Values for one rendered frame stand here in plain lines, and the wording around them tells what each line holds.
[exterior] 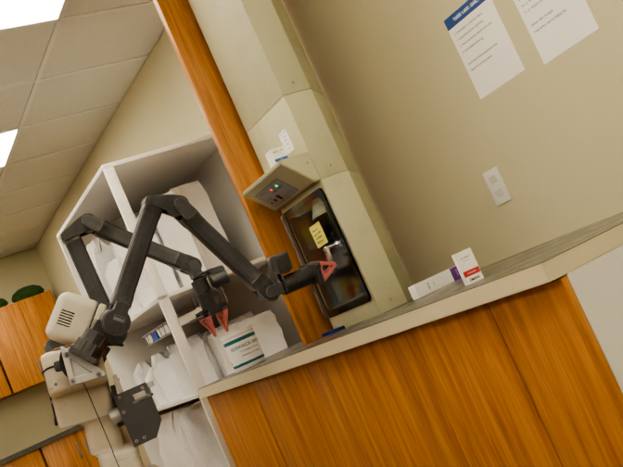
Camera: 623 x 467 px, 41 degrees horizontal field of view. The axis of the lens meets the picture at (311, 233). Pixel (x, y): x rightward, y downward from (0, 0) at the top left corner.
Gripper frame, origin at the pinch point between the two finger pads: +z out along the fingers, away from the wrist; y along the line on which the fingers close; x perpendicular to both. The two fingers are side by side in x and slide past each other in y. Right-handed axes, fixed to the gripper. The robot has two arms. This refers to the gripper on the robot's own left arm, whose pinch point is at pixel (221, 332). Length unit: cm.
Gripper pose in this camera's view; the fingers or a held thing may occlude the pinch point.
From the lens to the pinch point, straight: 290.7
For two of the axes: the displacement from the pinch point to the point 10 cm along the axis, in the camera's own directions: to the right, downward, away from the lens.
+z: 4.1, 9.1, -0.9
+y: 8.0, -3.1, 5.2
